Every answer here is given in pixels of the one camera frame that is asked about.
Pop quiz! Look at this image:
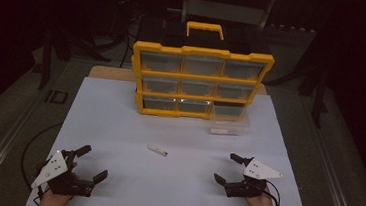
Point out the set of clear cabinet drawers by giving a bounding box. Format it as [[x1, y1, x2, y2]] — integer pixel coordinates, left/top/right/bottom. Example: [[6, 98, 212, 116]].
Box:
[[135, 49, 265, 120]]

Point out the yellow black storage cabinet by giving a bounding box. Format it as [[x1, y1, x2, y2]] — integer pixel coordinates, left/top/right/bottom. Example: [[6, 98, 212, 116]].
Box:
[[127, 16, 278, 127]]

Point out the person's left hand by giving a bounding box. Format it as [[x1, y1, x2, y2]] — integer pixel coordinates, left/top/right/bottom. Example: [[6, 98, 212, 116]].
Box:
[[40, 159, 80, 206]]

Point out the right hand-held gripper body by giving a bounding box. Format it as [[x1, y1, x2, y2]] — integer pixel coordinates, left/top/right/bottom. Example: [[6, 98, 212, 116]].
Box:
[[222, 156, 286, 203]]

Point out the person's right hand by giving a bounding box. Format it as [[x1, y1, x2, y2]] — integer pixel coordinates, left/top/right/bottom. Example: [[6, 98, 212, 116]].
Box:
[[244, 184, 278, 206]]

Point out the white table board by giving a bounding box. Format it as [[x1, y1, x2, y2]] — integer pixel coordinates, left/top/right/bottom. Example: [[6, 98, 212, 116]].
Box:
[[25, 72, 318, 206]]

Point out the black cable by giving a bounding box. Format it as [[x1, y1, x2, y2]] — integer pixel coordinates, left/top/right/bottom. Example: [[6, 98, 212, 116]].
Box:
[[261, 179, 284, 206], [18, 118, 64, 193]]

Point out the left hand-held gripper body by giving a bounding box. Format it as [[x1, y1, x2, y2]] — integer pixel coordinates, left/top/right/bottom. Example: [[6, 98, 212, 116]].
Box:
[[30, 146, 98, 200]]

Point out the black tripod stand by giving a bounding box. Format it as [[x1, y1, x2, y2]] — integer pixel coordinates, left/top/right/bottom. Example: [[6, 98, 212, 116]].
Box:
[[262, 53, 334, 130], [36, 19, 115, 96]]

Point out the small white stick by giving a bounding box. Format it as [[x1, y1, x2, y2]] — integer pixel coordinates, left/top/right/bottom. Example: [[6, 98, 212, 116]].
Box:
[[146, 143, 169, 158], [210, 128, 229, 136]]

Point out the clear plastic drawer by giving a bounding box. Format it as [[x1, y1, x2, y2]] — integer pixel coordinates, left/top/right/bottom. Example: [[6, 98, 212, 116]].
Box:
[[207, 101, 253, 139]]

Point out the metal floor rail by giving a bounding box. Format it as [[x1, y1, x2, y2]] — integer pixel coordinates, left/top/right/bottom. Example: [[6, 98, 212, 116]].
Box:
[[290, 92, 366, 206], [0, 76, 60, 206]]

